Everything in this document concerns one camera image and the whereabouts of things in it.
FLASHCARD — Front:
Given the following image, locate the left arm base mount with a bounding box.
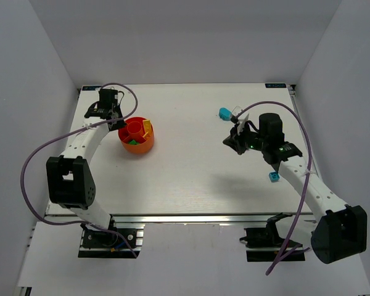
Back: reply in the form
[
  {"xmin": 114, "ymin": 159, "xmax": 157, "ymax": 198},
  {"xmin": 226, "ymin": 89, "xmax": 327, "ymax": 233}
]
[{"xmin": 78, "ymin": 226, "xmax": 143, "ymax": 259}]

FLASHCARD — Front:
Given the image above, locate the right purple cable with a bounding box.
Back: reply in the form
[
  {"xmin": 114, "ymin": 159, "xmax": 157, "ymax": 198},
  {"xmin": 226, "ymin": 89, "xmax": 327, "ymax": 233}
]
[{"xmin": 231, "ymin": 101, "xmax": 313, "ymax": 276}]

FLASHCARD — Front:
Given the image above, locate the purple cable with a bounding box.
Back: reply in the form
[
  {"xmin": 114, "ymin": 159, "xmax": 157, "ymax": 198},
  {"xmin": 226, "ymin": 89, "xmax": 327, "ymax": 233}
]
[
  {"xmin": 231, "ymin": 101, "xmax": 313, "ymax": 276},
  {"xmin": 20, "ymin": 82, "xmax": 139, "ymax": 257}
]

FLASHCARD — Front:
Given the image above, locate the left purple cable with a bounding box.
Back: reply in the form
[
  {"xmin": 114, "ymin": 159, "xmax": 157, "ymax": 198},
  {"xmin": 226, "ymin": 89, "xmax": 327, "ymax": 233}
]
[{"xmin": 20, "ymin": 82, "xmax": 139, "ymax": 257}]

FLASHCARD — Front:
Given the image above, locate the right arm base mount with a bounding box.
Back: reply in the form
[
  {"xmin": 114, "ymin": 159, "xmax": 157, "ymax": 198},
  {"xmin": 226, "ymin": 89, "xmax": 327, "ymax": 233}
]
[{"xmin": 239, "ymin": 213, "xmax": 310, "ymax": 263}]

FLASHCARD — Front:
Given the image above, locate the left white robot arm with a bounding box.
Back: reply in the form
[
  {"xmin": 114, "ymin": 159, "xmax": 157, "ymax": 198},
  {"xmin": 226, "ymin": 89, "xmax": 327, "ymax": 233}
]
[{"xmin": 46, "ymin": 89, "xmax": 125, "ymax": 229}]

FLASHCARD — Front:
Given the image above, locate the blue corner label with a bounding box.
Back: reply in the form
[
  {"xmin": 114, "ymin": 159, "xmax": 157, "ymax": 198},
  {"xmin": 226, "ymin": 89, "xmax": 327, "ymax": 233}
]
[
  {"xmin": 81, "ymin": 85, "xmax": 101, "ymax": 91},
  {"xmin": 265, "ymin": 83, "xmax": 287, "ymax": 88}
]

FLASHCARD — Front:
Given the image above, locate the cyan rounded lego brick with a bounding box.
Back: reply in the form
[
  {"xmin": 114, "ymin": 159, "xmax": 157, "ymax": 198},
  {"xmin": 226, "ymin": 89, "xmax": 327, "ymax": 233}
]
[{"xmin": 218, "ymin": 107, "xmax": 232, "ymax": 121}]

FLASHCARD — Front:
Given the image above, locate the left blue corner label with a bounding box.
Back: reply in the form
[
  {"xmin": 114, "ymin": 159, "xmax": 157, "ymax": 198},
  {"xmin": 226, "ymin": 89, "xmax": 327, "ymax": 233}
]
[{"xmin": 81, "ymin": 85, "xmax": 101, "ymax": 91}]

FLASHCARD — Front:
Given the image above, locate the long yellow lego plate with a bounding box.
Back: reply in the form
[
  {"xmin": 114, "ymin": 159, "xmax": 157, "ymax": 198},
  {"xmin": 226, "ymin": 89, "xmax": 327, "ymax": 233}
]
[{"xmin": 142, "ymin": 120, "xmax": 152, "ymax": 134}]

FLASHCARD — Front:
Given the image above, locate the right blue corner label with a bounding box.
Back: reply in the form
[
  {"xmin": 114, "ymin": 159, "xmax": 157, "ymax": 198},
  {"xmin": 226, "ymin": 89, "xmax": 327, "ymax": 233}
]
[{"xmin": 265, "ymin": 83, "xmax": 287, "ymax": 88}]

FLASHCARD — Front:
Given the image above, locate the blue square lego brick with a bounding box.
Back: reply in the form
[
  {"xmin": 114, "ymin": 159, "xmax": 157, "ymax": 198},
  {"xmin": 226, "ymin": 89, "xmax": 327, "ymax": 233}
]
[{"xmin": 268, "ymin": 171, "xmax": 280, "ymax": 183}]

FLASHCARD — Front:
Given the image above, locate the orange round divided container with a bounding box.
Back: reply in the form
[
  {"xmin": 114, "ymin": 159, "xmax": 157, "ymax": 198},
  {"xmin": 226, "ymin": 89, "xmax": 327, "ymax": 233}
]
[{"xmin": 118, "ymin": 117, "xmax": 155, "ymax": 154}]

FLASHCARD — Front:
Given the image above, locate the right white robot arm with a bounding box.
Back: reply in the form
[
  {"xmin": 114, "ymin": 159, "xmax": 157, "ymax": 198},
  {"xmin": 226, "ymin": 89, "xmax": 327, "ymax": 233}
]
[{"xmin": 223, "ymin": 113, "xmax": 368, "ymax": 264}]

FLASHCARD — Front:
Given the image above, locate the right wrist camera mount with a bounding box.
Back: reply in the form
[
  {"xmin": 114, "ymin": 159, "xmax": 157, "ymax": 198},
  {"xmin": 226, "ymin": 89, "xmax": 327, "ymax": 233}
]
[{"xmin": 231, "ymin": 105, "xmax": 249, "ymax": 135}]

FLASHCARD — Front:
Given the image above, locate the aluminium table front rail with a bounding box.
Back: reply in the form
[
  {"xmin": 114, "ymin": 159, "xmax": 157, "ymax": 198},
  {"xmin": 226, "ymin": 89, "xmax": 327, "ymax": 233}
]
[{"xmin": 46, "ymin": 213, "xmax": 315, "ymax": 224}]

